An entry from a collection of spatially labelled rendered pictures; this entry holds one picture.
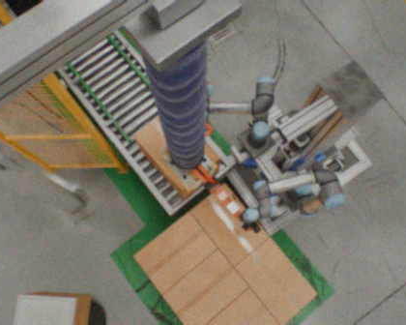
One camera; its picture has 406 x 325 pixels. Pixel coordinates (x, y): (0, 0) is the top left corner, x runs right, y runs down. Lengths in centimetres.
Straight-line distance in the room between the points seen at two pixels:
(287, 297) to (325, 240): 90
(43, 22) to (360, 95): 157
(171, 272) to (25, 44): 256
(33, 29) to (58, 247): 324
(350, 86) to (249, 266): 177
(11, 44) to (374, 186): 376
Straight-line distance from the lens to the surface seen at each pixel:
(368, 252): 410
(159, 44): 107
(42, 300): 298
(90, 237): 394
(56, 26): 94
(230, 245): 323
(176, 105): 153
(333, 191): 225
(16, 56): 93
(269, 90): 236
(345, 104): 203
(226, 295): 324
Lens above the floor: 377
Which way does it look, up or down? 75 degrees down
